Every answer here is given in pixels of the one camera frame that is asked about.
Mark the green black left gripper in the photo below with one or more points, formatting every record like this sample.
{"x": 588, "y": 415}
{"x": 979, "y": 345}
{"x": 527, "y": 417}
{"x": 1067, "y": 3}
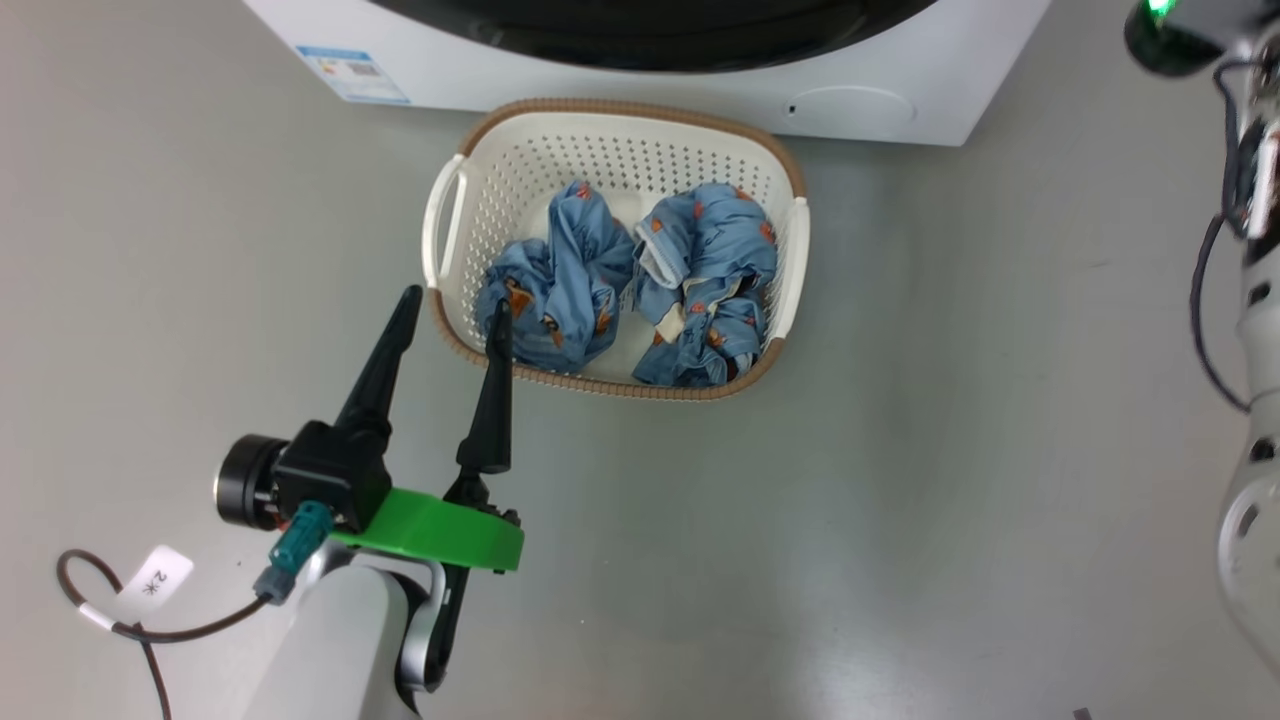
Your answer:
{"x": 440, "y": 530}

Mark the blue printed garment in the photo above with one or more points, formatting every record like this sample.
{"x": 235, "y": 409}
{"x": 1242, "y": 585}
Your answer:
{"x": 570, "y": 290}
{"x": 720, "y": 250}

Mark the cream laundry basket brown rim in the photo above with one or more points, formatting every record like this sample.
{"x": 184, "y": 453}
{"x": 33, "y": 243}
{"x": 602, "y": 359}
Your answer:
{"x": 620, "y": 150}

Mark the white washing machine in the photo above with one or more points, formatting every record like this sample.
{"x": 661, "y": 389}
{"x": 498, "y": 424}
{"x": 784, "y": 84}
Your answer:
{"x": 700, "y": 90}

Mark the blue energy label sticker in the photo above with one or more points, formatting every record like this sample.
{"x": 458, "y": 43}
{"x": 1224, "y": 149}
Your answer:
{"x": 350, "y": 75}

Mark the round white filter cover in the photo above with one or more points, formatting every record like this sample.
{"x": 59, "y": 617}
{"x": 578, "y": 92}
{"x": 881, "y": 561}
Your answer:
{"x": 850, "y": 108}

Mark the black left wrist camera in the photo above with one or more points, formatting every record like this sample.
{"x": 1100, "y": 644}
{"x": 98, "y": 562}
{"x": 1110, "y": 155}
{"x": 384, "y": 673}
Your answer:
{"x": 330, "y": 470}

